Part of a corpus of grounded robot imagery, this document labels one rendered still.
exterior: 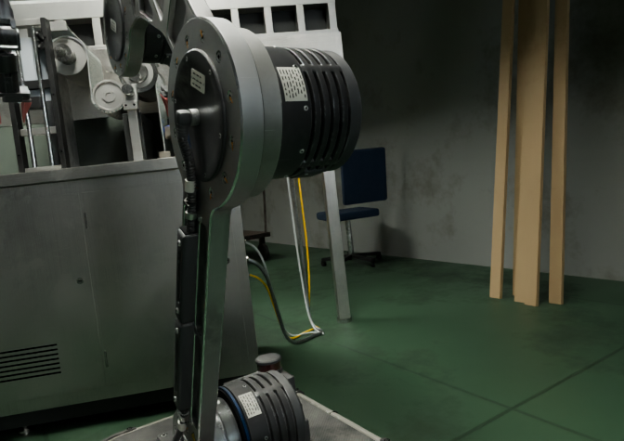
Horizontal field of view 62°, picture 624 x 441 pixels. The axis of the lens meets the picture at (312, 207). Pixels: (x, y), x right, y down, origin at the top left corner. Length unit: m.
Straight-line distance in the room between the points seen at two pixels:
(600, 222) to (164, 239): 2.43
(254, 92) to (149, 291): 1.38
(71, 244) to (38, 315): 0.26
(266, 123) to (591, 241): 2.94
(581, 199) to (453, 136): 1.02
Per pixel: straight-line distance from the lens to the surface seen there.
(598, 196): 3.34
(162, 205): 1.86
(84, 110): 2.53
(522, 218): 2.94
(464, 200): 3.88
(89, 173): 1.87
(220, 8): 2.56
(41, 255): 1.95
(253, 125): 0.58
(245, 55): 0.60
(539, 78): 2.98
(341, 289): 2.71
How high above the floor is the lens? 0.80
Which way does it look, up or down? 4 degrees down
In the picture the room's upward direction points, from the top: 7 degrees counter-clockwise
